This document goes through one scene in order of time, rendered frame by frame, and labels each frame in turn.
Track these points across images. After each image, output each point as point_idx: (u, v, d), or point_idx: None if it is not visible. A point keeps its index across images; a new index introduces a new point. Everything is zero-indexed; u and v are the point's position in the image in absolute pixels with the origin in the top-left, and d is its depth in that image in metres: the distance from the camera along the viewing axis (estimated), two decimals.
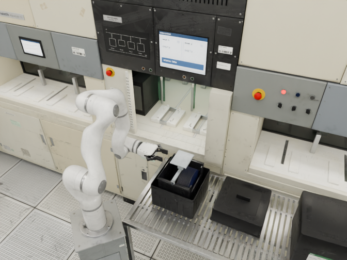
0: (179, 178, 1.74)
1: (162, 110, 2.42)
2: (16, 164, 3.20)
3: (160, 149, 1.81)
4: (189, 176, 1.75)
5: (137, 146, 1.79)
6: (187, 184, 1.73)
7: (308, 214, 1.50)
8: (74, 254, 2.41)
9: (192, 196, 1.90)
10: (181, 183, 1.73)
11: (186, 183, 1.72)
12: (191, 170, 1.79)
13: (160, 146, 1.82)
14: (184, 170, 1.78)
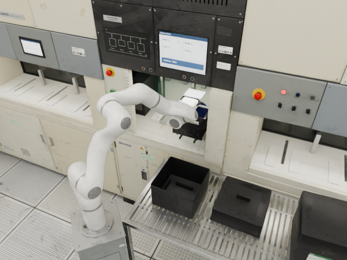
0: (202, 109, 1.98)
1: None
2: (16, 164, 3.20)
3: None
4: None
5: None
6: None
7: (308, 214, 1.50)
8: (74, 254, 2.41)
9: (192, 196, 1.90)
10: (204, 110, 2.00)
11: None
12: None
13: (186, 97, 1.91)
14: None
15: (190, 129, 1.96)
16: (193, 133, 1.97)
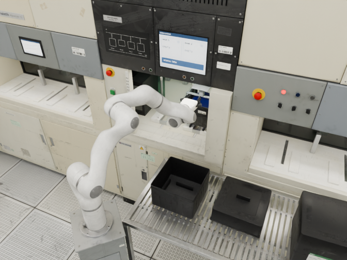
0: (209, 99, 2.14)
1: None
2: (16, 164, 3.20)
3: (187, 98, 2.00)
4: None
5: (188, 107, 1.88)
6: None
7: (308, 214, 1.50)
8: (74, 254, 2.41)
9: (192, 196, 1.90)
10: None
11: None
12: None
13: (184, 97, 2.00)
14: None
15: (199, 118, 2.14)
16: (202, 122, 2.15)
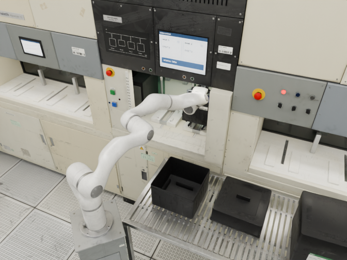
0: None
1: (162, 110, 2.42)
2: (16, 164, 3.20)
3: None
4: None
5: None
6: None
7: (308, 214, 1.50)
8: (74, 254, 2.41)
9: (192, 196, 1.90)
10: None
11: None
12: None
13: None
14: None
15: (199, 115, 2.11)
16: (202, 119, 2.11)
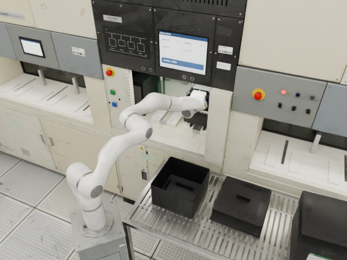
0: None
1: (162, 110, 2.42)
2: (16, 164, 3.20)
3: (195, 90, 2.09)
4: None
5: (199, 97, 1.97)
6: None
7: (308, 214, 1.50)
8: (74, 254, 2.41)
9: (192, 196, 1.90)
10: None
11: None
12: None
13: (193, 90, 2.09)
14: None
15: (200, 117, 2.15)
16: (203, 122, 2.16)
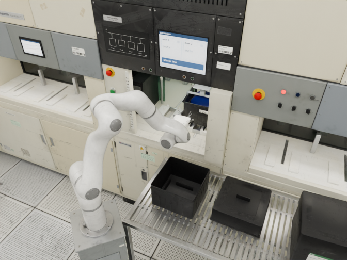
0: None
1: (162, 110, 2.42)
2: (16, 164, 3.20)
3: (180, 115, 1.86)
4: None
5: None
6: None
7: (308, 214, 1.50)
8: (74, 254, 2.41)
9: (192, 196, 1.90)
10: None
11: None
12: (199, 93, 2.21)
13: (177, 114, 1.86)
14: None
15: (200, 117, 2.15)
16: (203, 122, 2.16)
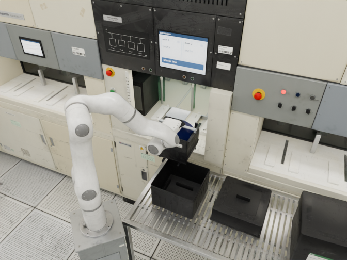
0: (186, 130, 1.80)
1: (162, 110, 2.42)
2: (16, 164, 3.20)
3: (171, 118, 1.73)
4: None
5: None
6: None
7: (308, 214, 1.50)
8: (74, 254, 2.41)
9: (192, 196, 1.90)
10: (189, 131, 1.82)
11: (191, 127, 1.83)
12: None
13: (168, 117, 1.73)
14: None
15: (173, 151, 1.78)
16: (177, 157, 1.79)
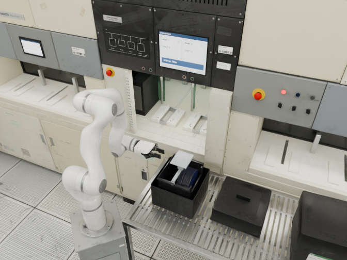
0: (179, 179, 1.74)
1: (162, 110, 2.42)
2: (16, 164, 3.20)
3: (156, 148, 1.81)
4: (189, 176, 1.75)
5: (134, 145, 1.80)
6: (187, 184, 1.73)
7: (308, 214, 1.50)
8: (74, 254, 2.41)
9: (192, 196, 1.90)
10: (180, 183, 1.73)
11: (186, 183, 1.72)
12: (191, 170, 1.79)
13: (157, 146, 1.82)
14: (184, 171, 1.78)
15: None
16: None
